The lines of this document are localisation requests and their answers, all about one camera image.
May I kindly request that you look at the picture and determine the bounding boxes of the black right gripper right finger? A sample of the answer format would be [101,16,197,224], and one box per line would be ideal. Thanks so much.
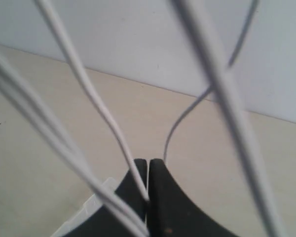
[148,158,234,237]

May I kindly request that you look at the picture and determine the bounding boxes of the white wired earphones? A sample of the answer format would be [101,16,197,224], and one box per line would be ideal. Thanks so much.
[0,0,286,237]

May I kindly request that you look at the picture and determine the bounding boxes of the clear plastic hinged case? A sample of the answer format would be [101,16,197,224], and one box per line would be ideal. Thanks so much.
[50,176,119,237]

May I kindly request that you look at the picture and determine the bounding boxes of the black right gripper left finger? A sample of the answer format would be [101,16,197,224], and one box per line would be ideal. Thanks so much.
[71,171,147,237]

